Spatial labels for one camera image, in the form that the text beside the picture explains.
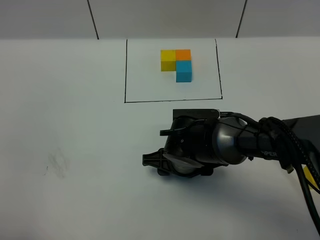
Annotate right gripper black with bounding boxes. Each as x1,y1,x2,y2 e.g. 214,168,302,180
142,117,215,177

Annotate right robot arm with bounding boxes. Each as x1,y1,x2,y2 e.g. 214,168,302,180
142,109,280,178

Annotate template blue cube block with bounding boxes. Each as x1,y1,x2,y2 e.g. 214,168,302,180
176,60,192,83

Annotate template yellow cube block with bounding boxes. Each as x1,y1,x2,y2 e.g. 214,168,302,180
160,49,176,72

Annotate template orange cube block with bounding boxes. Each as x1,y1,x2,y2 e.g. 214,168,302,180
175,49,192,61

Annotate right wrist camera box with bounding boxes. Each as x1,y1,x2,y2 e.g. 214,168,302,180
173,109,220,120

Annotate braided black cable right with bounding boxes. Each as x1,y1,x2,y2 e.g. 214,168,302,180
258,116,320,240

